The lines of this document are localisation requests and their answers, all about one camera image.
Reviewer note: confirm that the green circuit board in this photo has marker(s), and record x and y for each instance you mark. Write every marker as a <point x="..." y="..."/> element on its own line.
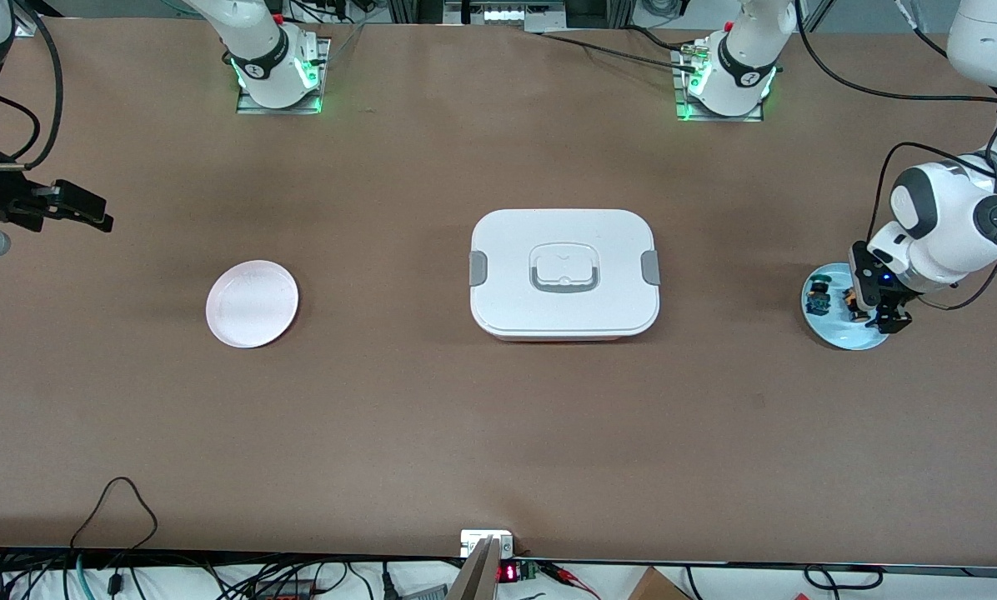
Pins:
<point x="528" y="571"/>

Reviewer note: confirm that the aluminium profile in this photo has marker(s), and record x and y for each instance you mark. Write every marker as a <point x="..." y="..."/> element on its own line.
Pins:
<point x="25" y="29"/>

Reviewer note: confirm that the white mount bracket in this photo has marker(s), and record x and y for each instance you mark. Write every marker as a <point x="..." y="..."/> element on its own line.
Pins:
<point x="472" y="542"/>

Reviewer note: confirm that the silver equipment box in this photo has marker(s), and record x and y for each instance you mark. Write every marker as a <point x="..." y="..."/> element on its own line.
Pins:
<point x="507" y="15"/>

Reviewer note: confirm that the orange push-button switch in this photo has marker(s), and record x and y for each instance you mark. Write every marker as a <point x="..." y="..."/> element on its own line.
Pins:
<point x="846" y="296"/>

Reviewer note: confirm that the cardboard box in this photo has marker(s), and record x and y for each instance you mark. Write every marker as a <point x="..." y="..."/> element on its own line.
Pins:
<point x="657" y="587"/>

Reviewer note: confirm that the green push-button switch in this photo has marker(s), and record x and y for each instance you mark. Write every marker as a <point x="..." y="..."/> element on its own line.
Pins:
<point x="819" y="297"/>

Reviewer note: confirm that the red digit display module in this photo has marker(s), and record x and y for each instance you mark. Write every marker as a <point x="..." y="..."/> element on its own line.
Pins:
<point x="508" y="573"/>

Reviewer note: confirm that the grey mount beam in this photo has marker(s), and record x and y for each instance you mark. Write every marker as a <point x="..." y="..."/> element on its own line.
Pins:
<point x="475" y="579"/>

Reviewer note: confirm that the pink round plate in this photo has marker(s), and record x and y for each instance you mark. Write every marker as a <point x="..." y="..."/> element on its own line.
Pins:
<point x="253" y="304"/>

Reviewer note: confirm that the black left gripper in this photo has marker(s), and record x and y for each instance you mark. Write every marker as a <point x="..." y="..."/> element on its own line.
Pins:
<point x="894" y="296"/>

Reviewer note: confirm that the light blue round plate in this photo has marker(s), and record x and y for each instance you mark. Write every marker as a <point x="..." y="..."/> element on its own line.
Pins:
<point x="832" y="329"/>

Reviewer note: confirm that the red clip leads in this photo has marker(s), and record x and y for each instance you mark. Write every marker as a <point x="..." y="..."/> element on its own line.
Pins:
<point x="561" y="572"/>

